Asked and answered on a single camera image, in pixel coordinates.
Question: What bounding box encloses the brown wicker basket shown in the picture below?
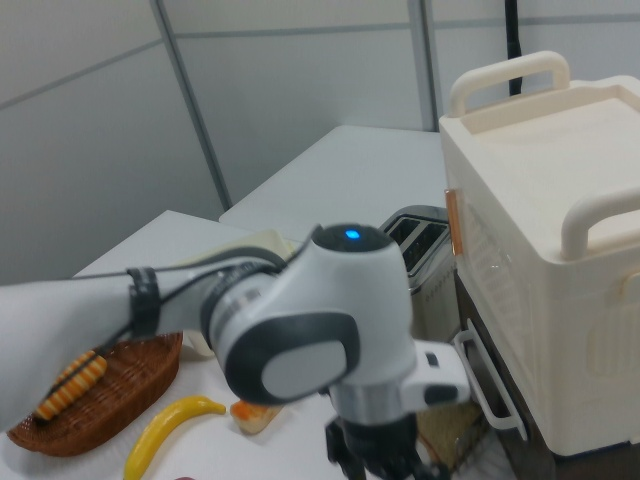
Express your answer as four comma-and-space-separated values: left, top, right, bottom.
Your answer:
6, 330, 185, 458

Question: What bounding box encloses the brown bread slice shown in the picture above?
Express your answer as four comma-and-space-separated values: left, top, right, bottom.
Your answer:
415, 398, 489, 475

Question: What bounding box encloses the orange topped sushi piece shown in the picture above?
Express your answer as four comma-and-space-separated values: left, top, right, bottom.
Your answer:
229, 398, 284, 435

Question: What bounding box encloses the black arm strap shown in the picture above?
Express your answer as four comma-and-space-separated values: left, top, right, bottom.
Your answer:
125, 266, 162, 337

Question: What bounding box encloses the silver two-slot toaster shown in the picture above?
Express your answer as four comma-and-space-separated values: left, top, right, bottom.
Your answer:
378, 204, 460, 345

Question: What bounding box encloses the white open plastic box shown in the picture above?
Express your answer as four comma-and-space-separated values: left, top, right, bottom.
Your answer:
181, 228, 302, 359

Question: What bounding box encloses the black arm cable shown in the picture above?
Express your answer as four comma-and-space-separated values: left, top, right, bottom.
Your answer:
74, 223, 322, 351

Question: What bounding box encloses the copper cabinet latch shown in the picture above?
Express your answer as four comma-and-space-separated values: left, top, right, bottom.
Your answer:
444, 188, 464, 257

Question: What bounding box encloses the yellow toy banana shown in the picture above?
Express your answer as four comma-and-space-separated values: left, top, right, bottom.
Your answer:
123, 395, 227, 480

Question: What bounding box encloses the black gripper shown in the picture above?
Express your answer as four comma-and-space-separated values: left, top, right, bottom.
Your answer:
324, 414, 444, 480

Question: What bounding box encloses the white cabinet door handle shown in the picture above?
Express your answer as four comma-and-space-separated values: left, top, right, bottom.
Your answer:
453, 329, 529, 442

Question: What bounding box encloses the orange striped bread loaf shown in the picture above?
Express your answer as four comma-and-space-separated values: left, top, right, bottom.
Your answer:
34, 349, 109, 421

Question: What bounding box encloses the black background pole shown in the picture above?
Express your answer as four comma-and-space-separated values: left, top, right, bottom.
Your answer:
501, 0, 525, 97

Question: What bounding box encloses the large cream toy cabinet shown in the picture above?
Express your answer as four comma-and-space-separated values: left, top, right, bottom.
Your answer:
438, 49, 640, 480

